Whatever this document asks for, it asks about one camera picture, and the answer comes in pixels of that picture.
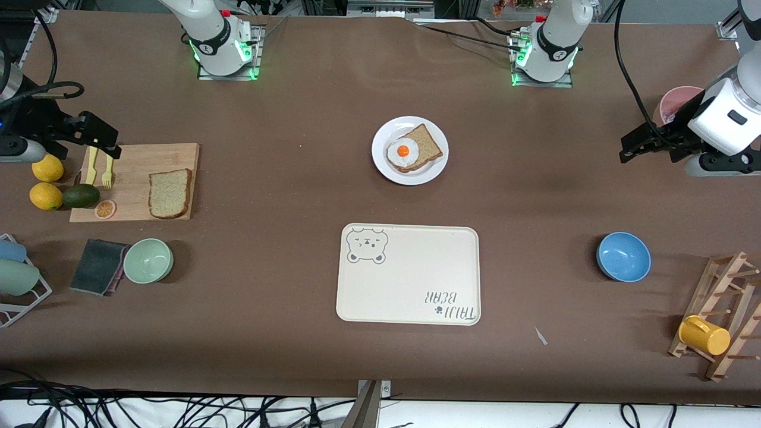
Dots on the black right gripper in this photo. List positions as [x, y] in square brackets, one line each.
[37, 125]

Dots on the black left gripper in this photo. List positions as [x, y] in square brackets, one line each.
[676, 130]

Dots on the brown bread slice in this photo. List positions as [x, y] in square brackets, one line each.
[169, 193]
[429, 145]

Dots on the round white plate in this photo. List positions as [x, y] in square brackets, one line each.
[383, 166]

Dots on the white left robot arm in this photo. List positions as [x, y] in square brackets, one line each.
[556, 47]

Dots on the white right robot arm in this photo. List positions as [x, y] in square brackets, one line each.
[214, 41]

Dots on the yellow plastic knife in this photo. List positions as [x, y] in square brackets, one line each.
[91, 169]

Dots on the yellow plastic fork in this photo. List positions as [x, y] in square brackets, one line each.
[107, 176]

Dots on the pink bowl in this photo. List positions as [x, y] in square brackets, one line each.
[675, 98]

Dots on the wooden cutting board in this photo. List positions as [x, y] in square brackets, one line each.
[160, 157]

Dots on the dark green avocado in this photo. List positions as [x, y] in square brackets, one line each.
[81, 196]

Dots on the yellow lemon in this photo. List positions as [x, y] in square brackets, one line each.
[46, 197]
[49, 170]

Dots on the toy orange slice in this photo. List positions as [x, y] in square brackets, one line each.
[105, 209]

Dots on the blue bowl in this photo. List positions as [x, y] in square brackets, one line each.
[623, 257]

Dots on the dark grey sponge cloth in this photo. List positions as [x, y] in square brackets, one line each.
[95, 266]

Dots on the pale green bowl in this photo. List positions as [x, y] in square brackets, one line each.
[148, 261]

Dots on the light blue cup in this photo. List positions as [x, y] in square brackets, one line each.
[10, 250]

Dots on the wooden cup rack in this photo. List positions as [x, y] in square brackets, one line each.
[704, 285]

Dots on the pale green cup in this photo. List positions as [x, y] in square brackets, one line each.
[16, 277]

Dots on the colourful toy food pile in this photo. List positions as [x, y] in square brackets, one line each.
[505, 7]

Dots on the yellow mug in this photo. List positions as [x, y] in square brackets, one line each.
[704, 336]

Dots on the small grey paper scrap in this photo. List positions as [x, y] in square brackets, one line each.
[541, 336]

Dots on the toy fried egg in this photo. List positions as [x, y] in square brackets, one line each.
[403, 152]

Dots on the cream bear print tray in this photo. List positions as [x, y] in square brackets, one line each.
[410, 279]

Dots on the aluminium profile rail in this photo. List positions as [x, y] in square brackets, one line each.
[728, 27]
[38, 30]

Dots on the grey metal frame beam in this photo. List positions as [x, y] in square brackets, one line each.
[389, 8]

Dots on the grey metal mounting bracket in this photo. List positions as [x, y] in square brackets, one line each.
[373, 387]

